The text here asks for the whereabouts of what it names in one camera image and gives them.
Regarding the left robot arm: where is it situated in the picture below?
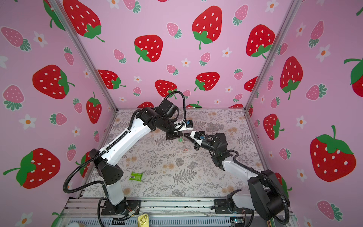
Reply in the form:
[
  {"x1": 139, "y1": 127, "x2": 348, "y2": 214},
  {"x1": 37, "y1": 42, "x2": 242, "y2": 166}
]
[{"x1": 62, "y1": 91, "x2": 193, "y2": 214}]

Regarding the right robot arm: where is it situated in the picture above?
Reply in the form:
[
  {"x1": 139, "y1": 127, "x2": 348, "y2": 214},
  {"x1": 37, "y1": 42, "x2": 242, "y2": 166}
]
[{"x1": 184, "y1": 131, "x2": 290, "y2": 225}]

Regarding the green packet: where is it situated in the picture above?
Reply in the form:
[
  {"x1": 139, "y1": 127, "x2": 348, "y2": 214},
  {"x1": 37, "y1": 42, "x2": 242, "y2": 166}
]
[{"x1": 129, "y1": 172, "x2": 143, "y2": 182}]

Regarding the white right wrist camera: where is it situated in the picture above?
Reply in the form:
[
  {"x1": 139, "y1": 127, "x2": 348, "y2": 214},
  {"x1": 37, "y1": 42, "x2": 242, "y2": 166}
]
[{"x1": 190, "y1": 131, "x2": 205, "y2": 141}]

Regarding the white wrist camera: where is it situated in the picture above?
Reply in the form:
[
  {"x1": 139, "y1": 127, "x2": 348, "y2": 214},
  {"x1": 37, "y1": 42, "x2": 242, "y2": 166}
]
[
  {"x1": 174, "y1": 120, "x2": 193, "y2": 132},
  {"x1": 190, "y1": 131, "x2": 205, "y2": 141}
]

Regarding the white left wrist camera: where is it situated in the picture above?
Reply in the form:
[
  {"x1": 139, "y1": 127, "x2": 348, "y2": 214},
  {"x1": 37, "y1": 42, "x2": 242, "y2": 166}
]
[{"x1": 174, "y1": 120, "x2": 193, "y2": 132}]

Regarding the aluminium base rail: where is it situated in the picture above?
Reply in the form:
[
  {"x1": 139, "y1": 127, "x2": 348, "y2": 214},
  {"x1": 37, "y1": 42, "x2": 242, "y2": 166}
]
[{"x1": 60, "y1": 196, "x2": 296, "y2": 227}]

